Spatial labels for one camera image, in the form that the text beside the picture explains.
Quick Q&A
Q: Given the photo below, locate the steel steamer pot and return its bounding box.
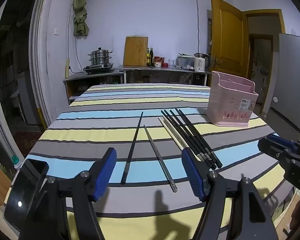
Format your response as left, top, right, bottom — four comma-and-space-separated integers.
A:
88, 47, 113, 67

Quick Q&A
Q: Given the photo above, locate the yellow wooden door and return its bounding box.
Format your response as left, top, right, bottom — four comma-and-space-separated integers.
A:
210, 0, 248, 77

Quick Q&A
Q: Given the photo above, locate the striped tablecloth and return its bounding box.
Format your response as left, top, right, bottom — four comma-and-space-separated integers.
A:
9, 84, 294, 240

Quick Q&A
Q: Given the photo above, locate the white electric kettle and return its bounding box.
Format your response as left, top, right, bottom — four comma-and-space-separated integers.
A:
194, 53, 211, 72

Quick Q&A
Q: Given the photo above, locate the metal chopstick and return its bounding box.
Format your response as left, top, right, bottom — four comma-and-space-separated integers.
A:
143, 125, 178, 192

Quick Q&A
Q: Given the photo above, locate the ivory chopstick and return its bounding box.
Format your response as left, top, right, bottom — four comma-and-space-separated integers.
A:
158, 117, 190, 153
162, 117, 202, 161

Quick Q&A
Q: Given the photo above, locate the wooden cutting board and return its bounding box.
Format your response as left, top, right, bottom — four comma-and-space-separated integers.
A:
123, 36, 149, 67

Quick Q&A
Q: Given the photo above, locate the pink plastic utensil holder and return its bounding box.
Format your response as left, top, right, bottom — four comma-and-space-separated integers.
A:
206, 71, 259, 127

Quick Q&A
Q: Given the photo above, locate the green knotted curtain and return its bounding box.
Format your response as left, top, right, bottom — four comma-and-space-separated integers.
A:
72, 0, 90, 37

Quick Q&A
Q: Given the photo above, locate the white dish container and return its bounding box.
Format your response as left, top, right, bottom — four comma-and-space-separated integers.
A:
177, 54, 196, 70

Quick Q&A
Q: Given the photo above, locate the low steel counter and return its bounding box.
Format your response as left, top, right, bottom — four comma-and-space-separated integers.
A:
63, 69, 125, 105

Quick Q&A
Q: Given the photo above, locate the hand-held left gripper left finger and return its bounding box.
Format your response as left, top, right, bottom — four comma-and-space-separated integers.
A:
19, 147, 117, 240

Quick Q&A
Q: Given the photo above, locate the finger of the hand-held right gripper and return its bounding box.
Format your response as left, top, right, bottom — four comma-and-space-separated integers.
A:
257, 138, 298, 160
266, 133, 297, 147

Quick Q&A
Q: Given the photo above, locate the grey refrigerator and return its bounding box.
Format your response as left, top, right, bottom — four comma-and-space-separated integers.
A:
262, 33, 300, 135

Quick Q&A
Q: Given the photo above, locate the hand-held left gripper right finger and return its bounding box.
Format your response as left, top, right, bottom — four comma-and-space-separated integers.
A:
182, 147, 278, 240

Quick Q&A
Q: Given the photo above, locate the wall power cable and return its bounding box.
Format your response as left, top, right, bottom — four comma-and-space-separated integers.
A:
196, 0, 200, 54

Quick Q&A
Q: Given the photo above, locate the long steel table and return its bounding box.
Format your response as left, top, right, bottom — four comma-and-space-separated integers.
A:
117, 65, 212, 87

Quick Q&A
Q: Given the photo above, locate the black induction cooker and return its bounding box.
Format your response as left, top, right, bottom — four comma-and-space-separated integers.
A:
83, 63, 115, 74

